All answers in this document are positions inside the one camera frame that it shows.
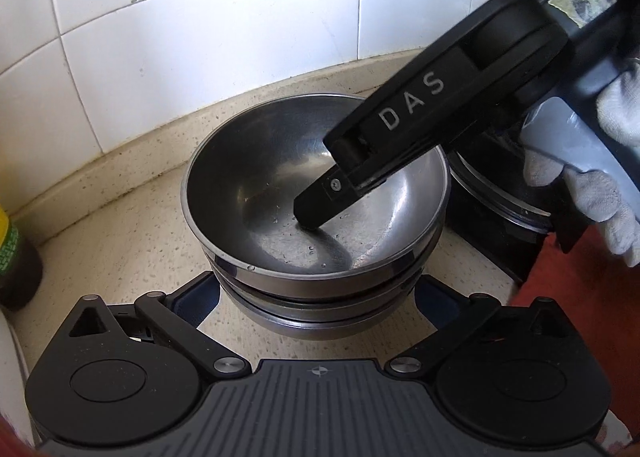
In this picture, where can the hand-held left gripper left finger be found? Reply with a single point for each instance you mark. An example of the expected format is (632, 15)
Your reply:
(197, 304)

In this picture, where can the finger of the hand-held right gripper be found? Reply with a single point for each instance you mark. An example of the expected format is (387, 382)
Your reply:
(325, 202)

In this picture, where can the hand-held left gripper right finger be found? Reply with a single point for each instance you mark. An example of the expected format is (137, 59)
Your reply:
(440, 304)

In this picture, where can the stainless steel bowl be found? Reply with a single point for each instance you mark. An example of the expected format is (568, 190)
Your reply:
(250, 177)
(325, 324)
(300, 287)

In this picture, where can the person's right hand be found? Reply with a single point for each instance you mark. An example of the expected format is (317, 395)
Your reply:
(610, 207)

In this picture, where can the black gas stove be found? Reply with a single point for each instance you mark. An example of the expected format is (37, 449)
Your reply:
(500, 247)

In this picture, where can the orange red cloth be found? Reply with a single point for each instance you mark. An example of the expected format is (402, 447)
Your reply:
(575, 277)

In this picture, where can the yellow label dark sauce bottle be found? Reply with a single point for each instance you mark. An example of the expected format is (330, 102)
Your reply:
(17, 267)

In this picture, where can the white condiment tray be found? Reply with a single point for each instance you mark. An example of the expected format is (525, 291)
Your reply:
(12, 377)

